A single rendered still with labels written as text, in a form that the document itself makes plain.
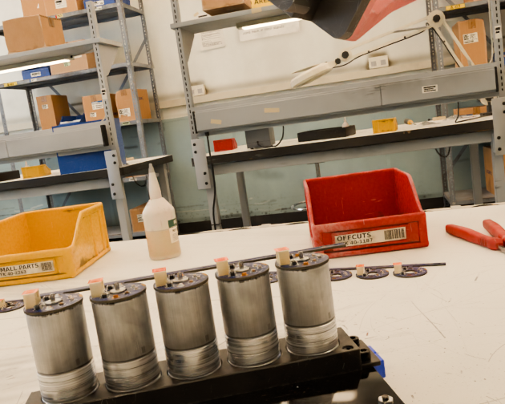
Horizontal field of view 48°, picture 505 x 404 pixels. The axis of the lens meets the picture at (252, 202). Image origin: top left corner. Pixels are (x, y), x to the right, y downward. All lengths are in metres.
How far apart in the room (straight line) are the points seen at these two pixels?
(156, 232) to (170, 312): 0.34
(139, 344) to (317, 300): 0.08
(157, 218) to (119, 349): 0.34
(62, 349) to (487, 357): 0.20
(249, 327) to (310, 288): 0.03
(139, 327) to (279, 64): 4.46
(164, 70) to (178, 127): 0.49
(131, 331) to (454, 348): 0.16
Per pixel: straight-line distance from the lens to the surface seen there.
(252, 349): 0.26
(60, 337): 0.26
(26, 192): 3.10
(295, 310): 0.26
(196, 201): 4.90
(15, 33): 3.07
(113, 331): 0.25
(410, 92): 2.48
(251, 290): 0.25
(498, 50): 2.57
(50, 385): 0.27
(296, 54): 4.66
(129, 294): 0.25
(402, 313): 0.36
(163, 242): 0.59
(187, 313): 0.25
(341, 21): 0.28
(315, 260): 0.26
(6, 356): 0.41
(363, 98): 2.48
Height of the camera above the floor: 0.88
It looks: 8 degrees down
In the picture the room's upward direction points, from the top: 8 degrees counter-clockwise
